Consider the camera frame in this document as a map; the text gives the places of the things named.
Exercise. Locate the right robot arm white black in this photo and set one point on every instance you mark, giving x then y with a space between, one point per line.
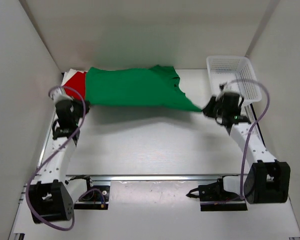
268 178

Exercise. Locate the white t shirt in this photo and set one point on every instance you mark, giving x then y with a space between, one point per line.
70 73

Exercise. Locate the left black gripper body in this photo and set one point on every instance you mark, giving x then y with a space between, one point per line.
78 110

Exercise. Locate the red t shirt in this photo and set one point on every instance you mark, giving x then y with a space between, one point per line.
76 86

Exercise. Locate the green t shirt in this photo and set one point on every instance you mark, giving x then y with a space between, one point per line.
157 86

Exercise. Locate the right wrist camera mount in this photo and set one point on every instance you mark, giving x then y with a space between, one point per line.
224 88

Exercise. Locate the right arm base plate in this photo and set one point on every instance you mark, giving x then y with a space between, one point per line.
213 197

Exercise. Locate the aluminium table rail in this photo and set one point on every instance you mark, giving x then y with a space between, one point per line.
151 177

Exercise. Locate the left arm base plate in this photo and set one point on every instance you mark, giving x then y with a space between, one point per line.
98 199

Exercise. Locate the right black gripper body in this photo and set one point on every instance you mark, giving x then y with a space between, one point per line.
220 110

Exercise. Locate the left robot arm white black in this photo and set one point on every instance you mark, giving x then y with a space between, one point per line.
49 195

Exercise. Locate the white plastic basket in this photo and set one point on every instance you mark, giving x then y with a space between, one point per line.
236 71

